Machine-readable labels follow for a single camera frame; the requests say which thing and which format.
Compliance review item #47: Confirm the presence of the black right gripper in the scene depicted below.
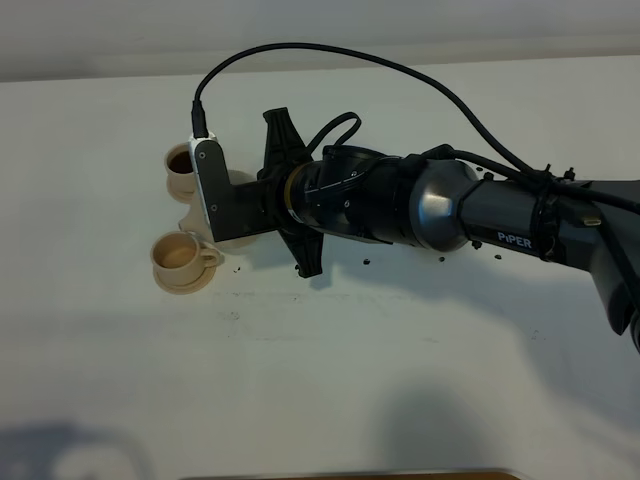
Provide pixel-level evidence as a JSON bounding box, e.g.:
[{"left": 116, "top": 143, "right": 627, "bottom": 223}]
[{"left": 258, "top": 107, "right": 425, "bottom": 278}]

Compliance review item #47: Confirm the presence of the beige clay teapot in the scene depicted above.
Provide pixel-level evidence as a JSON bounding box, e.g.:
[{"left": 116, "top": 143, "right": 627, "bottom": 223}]
[{"left": 178, "top": 169, "right": 261, "bottom": 249}]

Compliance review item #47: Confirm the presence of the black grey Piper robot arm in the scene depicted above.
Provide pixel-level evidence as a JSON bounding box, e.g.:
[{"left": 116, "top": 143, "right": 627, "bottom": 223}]
[{"left": 259, "top": 108, "right": 639, "bottom": 337}]

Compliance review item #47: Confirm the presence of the far beige cup saucer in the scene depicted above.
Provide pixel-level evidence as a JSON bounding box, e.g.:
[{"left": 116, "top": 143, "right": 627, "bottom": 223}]
[{"left": 166, "top": 175, "right": 198, "bottom": 204}]

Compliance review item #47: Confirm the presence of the beige cup saucer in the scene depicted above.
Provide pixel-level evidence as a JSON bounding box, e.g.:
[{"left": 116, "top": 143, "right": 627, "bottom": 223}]
[
  {"left": 166, "top": 175, "right": 198, "bottom": 204},
  {"left": 153, "top": 267, "right": 217, "bottom": 295}
]

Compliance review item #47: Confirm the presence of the near beige cup saucer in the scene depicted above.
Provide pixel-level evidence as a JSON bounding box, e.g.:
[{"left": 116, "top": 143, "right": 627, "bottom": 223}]
[{"left": 153, "top": 267, "right": 217, "bottom": 295}]

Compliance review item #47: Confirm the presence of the far beige teacup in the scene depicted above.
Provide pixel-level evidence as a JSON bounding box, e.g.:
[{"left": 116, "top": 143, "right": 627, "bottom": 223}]
[{"left": 164, "top": 143, "right": 195, "bottom": 177}]

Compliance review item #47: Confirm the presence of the beige teacup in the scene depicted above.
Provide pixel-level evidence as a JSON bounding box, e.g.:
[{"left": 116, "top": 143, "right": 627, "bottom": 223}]
[
  {"left": 150, "top": 231, "right": 222, "bottom": 285},
  {"left": 164, "top": 143, "right": 195, "bottom": 177}
]

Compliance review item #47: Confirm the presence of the near beige teacup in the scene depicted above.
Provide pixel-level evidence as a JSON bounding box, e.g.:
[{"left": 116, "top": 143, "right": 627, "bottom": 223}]
[{"left": 150, "top": 231, "right": 222, "bottom": 285}]

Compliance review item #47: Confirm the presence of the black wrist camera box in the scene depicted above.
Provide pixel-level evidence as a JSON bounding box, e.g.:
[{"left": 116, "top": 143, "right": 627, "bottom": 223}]
[{"left": 189, "top": 136, "right": 279, "bottom": 242}]

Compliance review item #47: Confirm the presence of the black camera cable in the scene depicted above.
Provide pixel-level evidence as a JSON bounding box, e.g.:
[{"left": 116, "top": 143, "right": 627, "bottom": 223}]
[{"left": 191, "top": 43, "right": 640, "bottom": 209}]

